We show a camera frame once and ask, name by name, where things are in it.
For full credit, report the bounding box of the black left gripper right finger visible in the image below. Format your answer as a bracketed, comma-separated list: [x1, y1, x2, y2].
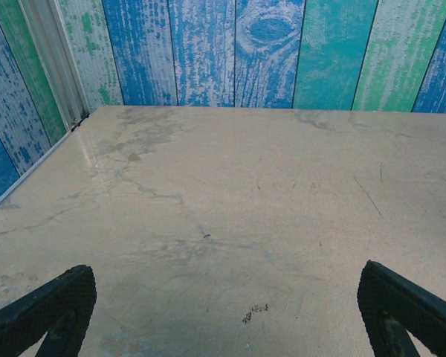
[358, 260, 446, 357]

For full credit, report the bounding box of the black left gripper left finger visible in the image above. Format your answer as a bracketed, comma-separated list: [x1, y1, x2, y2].
[0, 264, 97, 357]

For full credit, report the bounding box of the aluminium table edge rail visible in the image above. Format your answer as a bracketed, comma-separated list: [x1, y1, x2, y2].
[0, 125, 80, 219]

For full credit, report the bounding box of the aluminium corner post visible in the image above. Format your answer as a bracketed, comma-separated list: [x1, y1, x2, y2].
[17, 0, 91, 132]

